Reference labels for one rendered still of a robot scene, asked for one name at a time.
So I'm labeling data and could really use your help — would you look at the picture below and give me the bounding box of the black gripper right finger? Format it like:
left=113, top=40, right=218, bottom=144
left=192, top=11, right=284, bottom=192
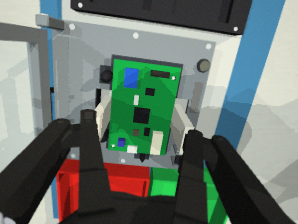
left=170, top=104, right=296, bottom=224

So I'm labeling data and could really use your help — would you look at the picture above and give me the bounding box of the green open-top bin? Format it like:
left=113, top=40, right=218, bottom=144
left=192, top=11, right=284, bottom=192
left=147, top=167, right=228, bottom=224

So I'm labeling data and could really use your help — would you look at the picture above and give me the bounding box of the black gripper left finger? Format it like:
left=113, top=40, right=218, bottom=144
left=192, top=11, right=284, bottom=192
left=0, top=95, right=119, bottom=224

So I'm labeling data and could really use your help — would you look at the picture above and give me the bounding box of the green circuit board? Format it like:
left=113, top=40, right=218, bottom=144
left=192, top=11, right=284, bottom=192
left=108, top=59, right=181, bottom=155

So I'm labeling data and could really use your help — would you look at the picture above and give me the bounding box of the red open-top bin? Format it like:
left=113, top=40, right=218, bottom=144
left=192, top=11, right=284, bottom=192
left=56, top=159, right=150, bottom=222

